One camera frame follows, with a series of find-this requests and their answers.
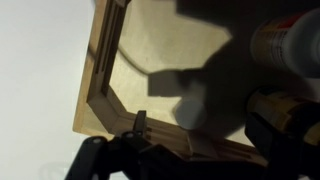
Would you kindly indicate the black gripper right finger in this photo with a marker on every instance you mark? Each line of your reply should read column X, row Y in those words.
column 290, row 160

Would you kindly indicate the wooden slatted tray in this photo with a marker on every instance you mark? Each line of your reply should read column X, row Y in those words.
column 150, row 43

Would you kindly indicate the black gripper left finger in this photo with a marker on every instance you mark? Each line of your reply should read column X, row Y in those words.
column 110, row 160

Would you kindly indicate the white bottle orange label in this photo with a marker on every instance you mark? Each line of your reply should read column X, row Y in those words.
column 293, row 43

